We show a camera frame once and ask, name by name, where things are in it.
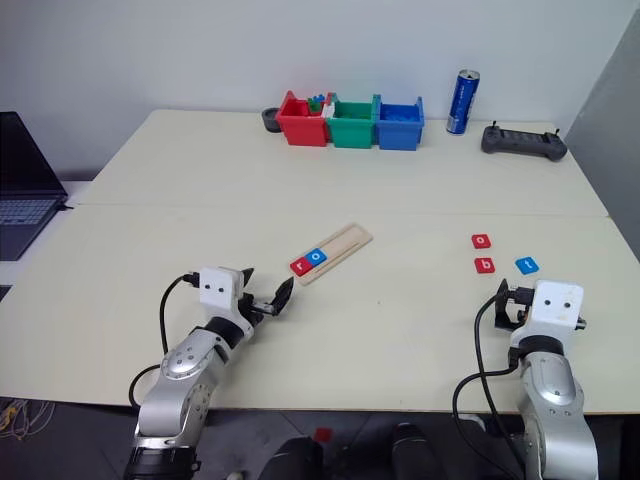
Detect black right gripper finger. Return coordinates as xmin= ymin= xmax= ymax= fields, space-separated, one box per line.
xmin=493 ymin=278 xmax=511 ymax=329

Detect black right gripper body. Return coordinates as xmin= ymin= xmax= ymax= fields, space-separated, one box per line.
xmin=507 ymin=286 xmax=535 ymax=327

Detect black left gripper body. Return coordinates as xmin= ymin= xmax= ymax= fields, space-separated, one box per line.
xmin=238 ymin=293 xmax=278 ymax=327

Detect wooden letter tray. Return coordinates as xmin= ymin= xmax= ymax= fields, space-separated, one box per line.
xmin=292 ymin=222 xmax=375 ymax=287

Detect wide dark rounded shape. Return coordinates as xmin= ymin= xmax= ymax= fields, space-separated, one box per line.
xmin=262 ymin=435 xmax=324 ymax=480

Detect black round dish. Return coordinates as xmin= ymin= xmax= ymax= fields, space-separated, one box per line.
xmin=261 ymin=106 xmax=284 ymax=134

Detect dark grey remote controller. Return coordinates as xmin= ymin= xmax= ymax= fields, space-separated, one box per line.
xmin=480 ymin=122 xmax=569 ymax=162

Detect red plastic bin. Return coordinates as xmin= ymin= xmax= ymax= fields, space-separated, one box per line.
xmin=275 ymin=90 xmax=331 ymax=147

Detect narrow dark rounded shape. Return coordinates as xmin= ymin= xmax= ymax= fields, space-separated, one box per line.
xmin=391 ymin=422 xmax=434 ymax=480

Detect green plastic bin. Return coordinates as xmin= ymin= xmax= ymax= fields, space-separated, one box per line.
xmin=327 ymin=93 xmax=381 ymax=149

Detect blue plastic bin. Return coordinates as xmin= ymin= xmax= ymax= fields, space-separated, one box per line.
xmin=373 ymin=94 xmax=425 ymax=151

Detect blue drink can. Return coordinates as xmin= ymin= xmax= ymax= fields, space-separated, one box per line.
xmin=445 ymin=68 xmax=482 ymax=135

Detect dark open laptop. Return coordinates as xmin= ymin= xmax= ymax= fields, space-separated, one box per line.
xmin=0 ymin=110 xmax=70 ymax=262

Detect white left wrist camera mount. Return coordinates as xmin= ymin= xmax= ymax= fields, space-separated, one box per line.
xmin=198 ymin=267 xmax=256 ymax=344

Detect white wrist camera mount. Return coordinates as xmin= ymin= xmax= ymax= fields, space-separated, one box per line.
xmin=198 ymin=267 xmax=256 ymax=344
xmin=528 ymin=279 xmax=586 ymax=332

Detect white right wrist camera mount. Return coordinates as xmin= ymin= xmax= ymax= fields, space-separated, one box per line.
xmin=528 ymin=279 xmax=586 ymax=332

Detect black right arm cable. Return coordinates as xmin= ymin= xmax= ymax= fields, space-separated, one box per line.
xmin=452 ymin=287 xmax=531 ymax=480

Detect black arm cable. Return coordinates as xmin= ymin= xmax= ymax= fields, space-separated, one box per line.
xmin=452 ymin=287 xmax=531 ymax=480
xmin=128 ymin=271 xmax=201 ymax=412

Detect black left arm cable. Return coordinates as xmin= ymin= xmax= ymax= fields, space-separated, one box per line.
xmin=128 ymin=271 xmax=201 ymax=412

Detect tangled light wires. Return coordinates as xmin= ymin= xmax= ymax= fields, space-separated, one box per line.
xmin=0 ymin=399 xmax=56 ymax=441

